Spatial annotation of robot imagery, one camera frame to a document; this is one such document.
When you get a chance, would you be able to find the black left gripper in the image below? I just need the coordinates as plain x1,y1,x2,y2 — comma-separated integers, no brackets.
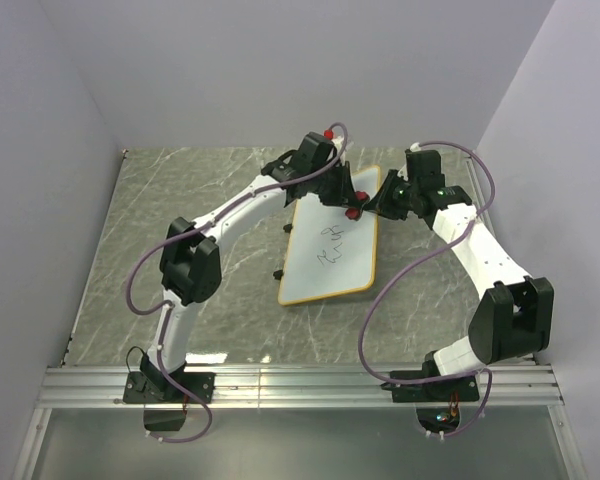
311,163,360,211

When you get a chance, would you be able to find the red black whiteboard eraser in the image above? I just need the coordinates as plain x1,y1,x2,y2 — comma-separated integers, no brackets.
345,191,370,221

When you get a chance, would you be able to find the yellow framed whiteboard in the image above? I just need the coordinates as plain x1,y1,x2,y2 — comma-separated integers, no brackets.
278,194,378,306

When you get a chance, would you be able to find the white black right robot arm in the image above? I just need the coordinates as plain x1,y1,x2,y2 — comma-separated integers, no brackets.
366,142,554,400

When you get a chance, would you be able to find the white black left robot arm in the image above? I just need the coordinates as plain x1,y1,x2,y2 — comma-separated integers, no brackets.
141,129,358,402

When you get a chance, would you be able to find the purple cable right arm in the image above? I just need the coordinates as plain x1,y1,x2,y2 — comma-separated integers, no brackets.
360,140,497,440

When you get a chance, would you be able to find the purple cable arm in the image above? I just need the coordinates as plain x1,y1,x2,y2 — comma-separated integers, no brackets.
360,140,497,440
125,121,351,443

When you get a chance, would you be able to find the aluminium rail frame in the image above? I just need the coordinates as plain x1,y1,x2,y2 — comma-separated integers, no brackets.
35,363,564,409

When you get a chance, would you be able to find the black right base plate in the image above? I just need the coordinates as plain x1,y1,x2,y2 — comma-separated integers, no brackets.
381,376,480,403

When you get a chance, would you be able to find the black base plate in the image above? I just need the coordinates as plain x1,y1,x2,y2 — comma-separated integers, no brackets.
381,376,480,403
122,371,215,405

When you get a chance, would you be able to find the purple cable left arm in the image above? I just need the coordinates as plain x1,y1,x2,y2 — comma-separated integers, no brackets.
125,121,351,443

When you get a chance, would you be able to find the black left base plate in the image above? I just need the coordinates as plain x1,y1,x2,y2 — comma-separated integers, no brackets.
122,371,215,405

